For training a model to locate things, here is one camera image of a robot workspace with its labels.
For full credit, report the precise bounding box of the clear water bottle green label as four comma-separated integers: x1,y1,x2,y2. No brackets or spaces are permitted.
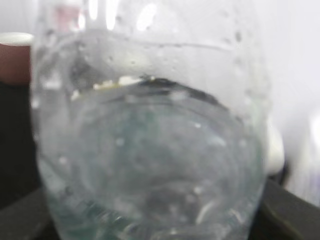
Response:
31,0,269,240

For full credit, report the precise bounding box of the brown ceramic mug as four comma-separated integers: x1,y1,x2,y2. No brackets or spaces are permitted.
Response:
0,32,33,85

